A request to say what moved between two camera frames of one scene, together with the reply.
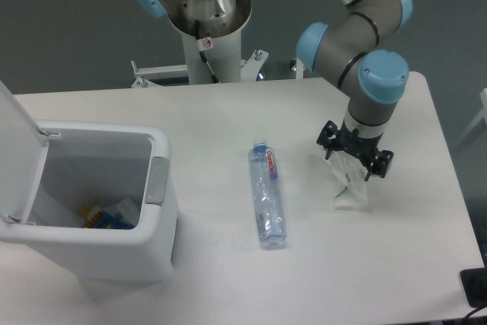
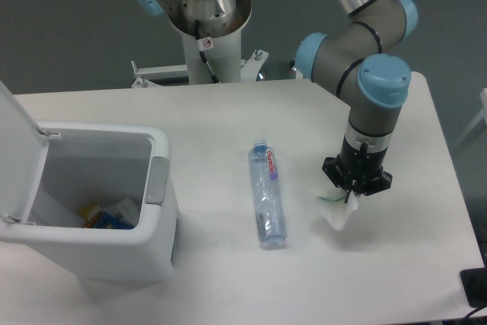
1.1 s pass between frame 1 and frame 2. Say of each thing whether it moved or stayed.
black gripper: moved
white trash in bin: stayed
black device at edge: stayed
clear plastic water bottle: stayed
